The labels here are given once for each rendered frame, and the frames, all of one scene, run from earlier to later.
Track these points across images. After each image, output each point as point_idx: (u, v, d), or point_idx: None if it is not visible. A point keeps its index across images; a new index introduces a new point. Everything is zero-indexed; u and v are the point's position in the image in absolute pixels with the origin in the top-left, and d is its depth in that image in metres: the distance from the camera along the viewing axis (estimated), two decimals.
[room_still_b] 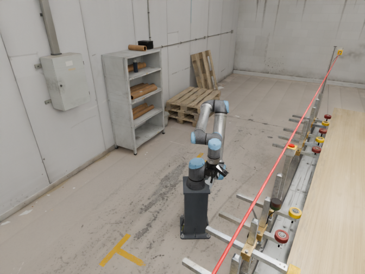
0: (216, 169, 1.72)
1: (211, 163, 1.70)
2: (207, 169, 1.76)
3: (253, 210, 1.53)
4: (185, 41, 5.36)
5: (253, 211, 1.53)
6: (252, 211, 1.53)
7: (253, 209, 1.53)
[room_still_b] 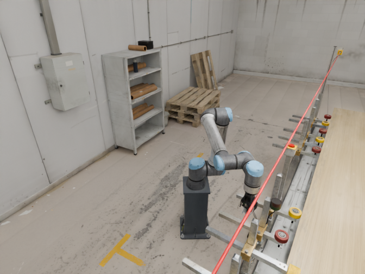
0: (256, 193, 1.40)
1: (258, 191, 1.34)
2: (250, 203, 1.36)
3: None
4: (185, 41, 5.36)
5: (252, 212, 1.53)
6: None
7: None
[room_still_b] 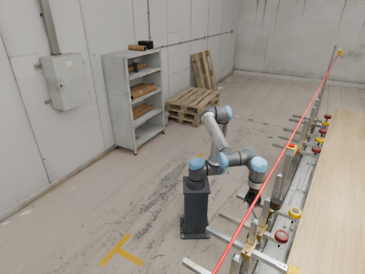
0: None
1: None
2: (255, 199, 1.38)
3: None
4: (185, 41, 5.36)
5: (252, 211, 1.53)
6: (252, 211, 1.53)
7: None
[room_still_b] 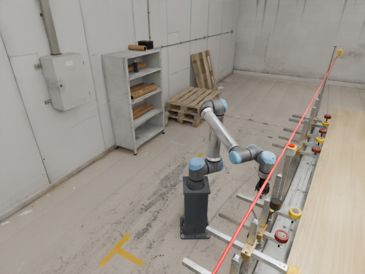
0: None
1: (271, 177, 1.57)
2: (264, 187, 1.59)
3: (252, 210, 1.53)
4: (185, 41, 5.36)
5: (252, 212, 1.53)
6: (252, 211, 1.53)
7: (252, 210, 1.53)
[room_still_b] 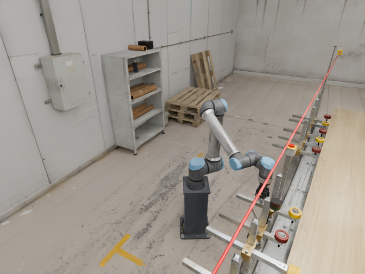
0: None
1: (271, 182, 1.62)
2: (264, 192, 1.64)
3: (252, 210, 1.53)
4: (185, 41, 5.36)
5: (252, 212, 1.53)
6: (252, 211, 1.53)
7: (252, 210, 1.53)
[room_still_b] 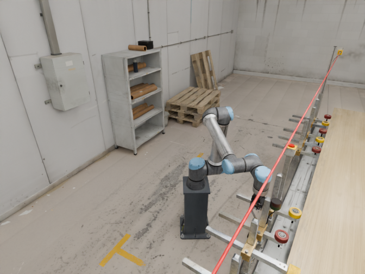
0: None
1: (267, 193, 1.41)
2: (259, 203, 1.45)
3: (252, 211, 1.53)
4: (185, 41, 5.36)
5: (252, 213, 1.53)
6: (251, 213, 1.52)
7: (252, 211, 1.52)
